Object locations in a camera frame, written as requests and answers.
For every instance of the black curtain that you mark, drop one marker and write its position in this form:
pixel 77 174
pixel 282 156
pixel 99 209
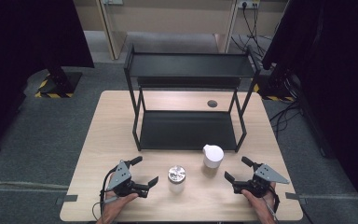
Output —
pixel 338 77
pixel 21 62

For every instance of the black metal two-tier rack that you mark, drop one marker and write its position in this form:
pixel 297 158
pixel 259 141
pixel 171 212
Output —
pixel 186 130

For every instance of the grey floor tape strip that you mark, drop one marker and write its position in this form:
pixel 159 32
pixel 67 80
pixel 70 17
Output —
pixel 66 199
pixel 295 197

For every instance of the glass jar with silver lid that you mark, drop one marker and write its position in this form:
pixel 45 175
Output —
pixel 176 179

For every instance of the white lidded cup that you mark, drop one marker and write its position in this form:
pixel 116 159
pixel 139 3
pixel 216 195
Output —
pixel 213 156

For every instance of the white wall power socket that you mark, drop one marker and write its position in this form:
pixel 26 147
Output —
pixel 248 3

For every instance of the person's right hand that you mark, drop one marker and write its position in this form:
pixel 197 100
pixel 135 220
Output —
pixel 259 202

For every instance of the black round table grommet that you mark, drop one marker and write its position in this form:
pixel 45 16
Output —
pixel 212 103

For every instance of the person's left hand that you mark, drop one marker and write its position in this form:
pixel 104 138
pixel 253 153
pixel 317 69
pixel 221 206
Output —
pixel 118 203

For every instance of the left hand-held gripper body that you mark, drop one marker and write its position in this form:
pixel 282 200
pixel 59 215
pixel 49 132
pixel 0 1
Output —
pixel 120 176

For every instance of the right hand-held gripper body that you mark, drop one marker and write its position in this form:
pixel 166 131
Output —
pixel 268 175

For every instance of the black stand base striped tape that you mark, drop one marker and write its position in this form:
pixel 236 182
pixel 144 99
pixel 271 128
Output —
pixel 60 85
pixel 276 90

